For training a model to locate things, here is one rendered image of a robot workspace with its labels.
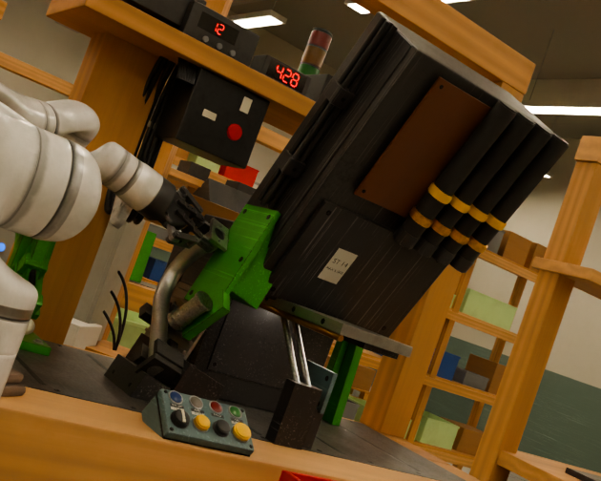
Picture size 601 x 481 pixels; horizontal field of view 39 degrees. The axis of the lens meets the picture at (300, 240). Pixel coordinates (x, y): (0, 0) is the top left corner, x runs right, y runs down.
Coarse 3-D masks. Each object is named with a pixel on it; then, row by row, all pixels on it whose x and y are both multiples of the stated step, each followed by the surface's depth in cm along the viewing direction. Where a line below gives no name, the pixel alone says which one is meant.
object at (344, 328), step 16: (272, 304) 155; (288, 304) 151; (304, 320) 146; (320, 320) 142; (336, 320) 142; (336, 336) 137; (352, 336) 138; (368, 336) 140; (384, 352) 145; (400, 352) 144
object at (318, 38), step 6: (312, 30) 196; (318, 30) 194; (324, 30) 194; (312, 36) 194; (318, 36) 194; (324, 36) 194; (330, 36) 195; (312, 42) 194; (318, 42) 193; (324, 42) 194; (330, 42) 196; (324, 48) 194
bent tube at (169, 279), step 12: (216, 228) 153; (216, 240) 150; (180, 252) 156; (192, 252) 154; (204, 252) 154; (180, 264) 155; (168, 276) 155; (180, 276) 156; (156, 288) 154; (168, 288) 154; (156, 300) 152; (168, 300) 153; (156, 312) 149; (168, 312) 151; (156, 324) 147; (156, 336) 145
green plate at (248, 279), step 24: (240, 216) 156; (264, 216) 149; (240, 240) 150; (264, 240) 148; (216, 264) 152; (240, 264) 146; (192, 288) 153; (216, 288) 147; (240, 288) 147; (264, 288) 150
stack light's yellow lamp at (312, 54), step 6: (306, 48) 195; (312, 48) 194; (318, 48) 193; (306, 54) 194; (312, 54) 193; (318, 54) 194; (324, 54) 195; (306, 60) 193; (312, 60) 193; (318, 60) 194; (318, 66) 194
